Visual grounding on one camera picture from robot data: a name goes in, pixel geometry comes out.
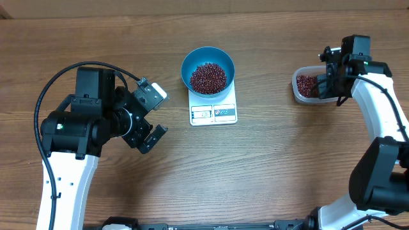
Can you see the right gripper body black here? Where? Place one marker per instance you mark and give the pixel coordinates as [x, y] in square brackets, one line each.
[331, 89]

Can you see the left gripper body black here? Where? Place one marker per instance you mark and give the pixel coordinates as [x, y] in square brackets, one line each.
[138, 130]

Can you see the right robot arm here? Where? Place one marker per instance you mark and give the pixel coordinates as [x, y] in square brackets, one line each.
[374, 190]

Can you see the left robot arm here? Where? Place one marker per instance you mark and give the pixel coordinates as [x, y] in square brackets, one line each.
[70, 139]

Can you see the white kitchen scale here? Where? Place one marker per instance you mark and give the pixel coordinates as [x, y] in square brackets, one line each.
[220, 110]

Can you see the red beans in bowl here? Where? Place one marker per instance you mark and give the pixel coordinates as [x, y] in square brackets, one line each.
[208, 79]

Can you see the blue bowl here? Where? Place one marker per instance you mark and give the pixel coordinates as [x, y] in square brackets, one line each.
[204, 55]

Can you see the clear plastic container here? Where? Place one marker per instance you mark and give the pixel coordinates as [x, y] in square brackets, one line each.
[311, 71]

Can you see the red beans in container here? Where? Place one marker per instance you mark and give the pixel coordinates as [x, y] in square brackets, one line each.
[305, 84]

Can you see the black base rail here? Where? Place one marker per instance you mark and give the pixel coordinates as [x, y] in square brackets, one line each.
[132, 223]

